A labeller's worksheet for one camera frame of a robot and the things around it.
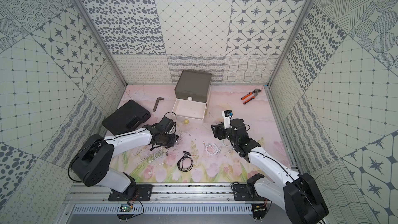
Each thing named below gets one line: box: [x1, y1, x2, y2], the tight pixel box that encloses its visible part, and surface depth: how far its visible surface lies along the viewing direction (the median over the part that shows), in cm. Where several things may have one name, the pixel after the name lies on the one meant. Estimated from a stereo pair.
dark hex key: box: [152, 96, 165, 112], surface depth 112 cm
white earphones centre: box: [202, 141, 222, 156], surface depth 90 cm
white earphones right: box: [222, 138, 233, 149], surface depth 92 cm
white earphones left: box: [148, 149, 167, 175], surface depth 87 cm
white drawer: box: [170, 99, 208, 125], surface depth 96 cm
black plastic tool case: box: [102, 99, 152, 136], surface depth 98 cm
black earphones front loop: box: [176, 150, 195, 173], surface depth 85 cm
